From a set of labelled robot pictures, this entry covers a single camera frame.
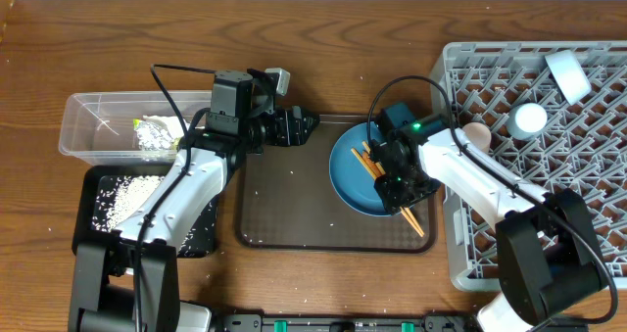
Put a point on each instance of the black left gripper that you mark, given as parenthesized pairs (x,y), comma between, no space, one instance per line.
(287,117)

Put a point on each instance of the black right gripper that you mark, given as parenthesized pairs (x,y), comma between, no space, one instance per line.
(395,199)

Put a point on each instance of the dark blue plate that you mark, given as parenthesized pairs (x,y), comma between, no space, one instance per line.
(349,179)

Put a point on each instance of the wooden chopstick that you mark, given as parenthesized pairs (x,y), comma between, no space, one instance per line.
(358,156)
(377,170)

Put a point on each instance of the pink cup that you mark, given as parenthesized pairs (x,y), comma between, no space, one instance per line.
(479,134)

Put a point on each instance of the light blue cup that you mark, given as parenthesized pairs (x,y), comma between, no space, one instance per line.
(526,121)

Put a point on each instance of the yellow snack wrapper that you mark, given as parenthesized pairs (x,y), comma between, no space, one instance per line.
(157,133)

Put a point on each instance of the pile of white rice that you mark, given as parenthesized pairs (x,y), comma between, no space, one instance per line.
(119,196)

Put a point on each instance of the light blue rice bowl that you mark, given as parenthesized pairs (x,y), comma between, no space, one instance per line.
(569,76)

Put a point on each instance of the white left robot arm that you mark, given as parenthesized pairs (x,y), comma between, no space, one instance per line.
(126,279)

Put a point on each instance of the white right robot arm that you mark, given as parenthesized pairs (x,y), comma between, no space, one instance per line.
(546,245)

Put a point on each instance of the grey dishwasher rack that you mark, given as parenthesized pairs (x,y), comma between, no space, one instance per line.
(582,147)

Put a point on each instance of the clear plastic waste bin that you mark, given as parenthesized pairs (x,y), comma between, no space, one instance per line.
(98,127)

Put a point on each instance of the black waste tray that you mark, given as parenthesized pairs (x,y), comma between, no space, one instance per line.
(88,195)

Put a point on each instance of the brown serving tray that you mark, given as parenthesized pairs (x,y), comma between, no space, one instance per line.
(287,202)

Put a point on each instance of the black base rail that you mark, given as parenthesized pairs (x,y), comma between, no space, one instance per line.
(258,323)

